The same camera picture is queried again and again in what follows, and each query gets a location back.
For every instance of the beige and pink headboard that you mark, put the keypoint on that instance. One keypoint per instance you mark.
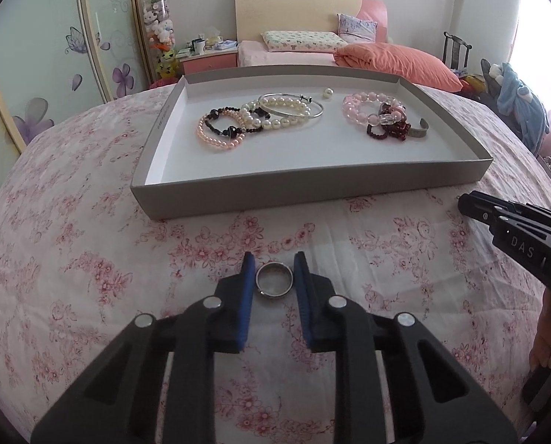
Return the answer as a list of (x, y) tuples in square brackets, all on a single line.
[(294, 14)]

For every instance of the single pearl charm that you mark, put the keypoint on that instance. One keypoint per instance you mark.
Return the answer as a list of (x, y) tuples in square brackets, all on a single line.
[(327, 94)]

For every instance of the purple printed pillow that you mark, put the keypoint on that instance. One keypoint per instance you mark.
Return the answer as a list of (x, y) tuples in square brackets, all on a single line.
[(358, 27)]

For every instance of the person's right hand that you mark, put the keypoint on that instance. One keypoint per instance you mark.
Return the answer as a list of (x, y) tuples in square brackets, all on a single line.
[(546, 342)]

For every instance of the silver bangle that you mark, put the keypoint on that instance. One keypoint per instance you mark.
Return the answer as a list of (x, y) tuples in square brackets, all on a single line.
[(319, 111)]

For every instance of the floral cream pillow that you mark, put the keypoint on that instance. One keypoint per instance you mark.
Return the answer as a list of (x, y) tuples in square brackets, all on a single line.
[(303, 41)]

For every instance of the white mug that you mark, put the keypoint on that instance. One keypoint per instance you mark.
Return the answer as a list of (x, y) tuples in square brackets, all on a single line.
[(198, 47)]

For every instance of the pink bed sheet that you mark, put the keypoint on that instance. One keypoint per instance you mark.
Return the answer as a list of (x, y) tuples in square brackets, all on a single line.
[(275, 59)]

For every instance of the blue plush robe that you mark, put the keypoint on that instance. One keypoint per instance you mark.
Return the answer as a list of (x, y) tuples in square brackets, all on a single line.
[(520, 106)]

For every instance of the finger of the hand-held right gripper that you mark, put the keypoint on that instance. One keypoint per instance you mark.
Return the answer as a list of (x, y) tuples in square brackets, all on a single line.
[(525, 210), (518, 243)]

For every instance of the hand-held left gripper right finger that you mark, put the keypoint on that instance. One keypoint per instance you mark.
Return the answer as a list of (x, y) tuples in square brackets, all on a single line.
[(304, 305)]

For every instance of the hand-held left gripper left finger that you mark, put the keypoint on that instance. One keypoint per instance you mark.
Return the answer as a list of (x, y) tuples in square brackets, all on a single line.
[(244, 305)]

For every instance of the black wooden chair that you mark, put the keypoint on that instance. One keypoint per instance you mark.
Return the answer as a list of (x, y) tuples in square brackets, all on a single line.
[(455, 51)]

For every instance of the pink nightstand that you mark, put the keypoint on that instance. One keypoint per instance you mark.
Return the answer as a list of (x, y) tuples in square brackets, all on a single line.
[(211, 62)]

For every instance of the flower-print wardrobe doors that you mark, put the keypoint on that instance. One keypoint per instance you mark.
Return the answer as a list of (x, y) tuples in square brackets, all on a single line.
[(35, 78)]

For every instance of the pink floral bed cover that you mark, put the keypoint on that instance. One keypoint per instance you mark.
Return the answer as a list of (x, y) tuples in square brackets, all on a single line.
[(72, 263)]

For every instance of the grey cardboard tray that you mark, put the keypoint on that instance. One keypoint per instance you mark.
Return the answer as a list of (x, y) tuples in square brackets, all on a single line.
[(312, 162)]

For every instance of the plush toy display tube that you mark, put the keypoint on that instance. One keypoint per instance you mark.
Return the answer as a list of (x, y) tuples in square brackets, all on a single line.
[(160, 32)]

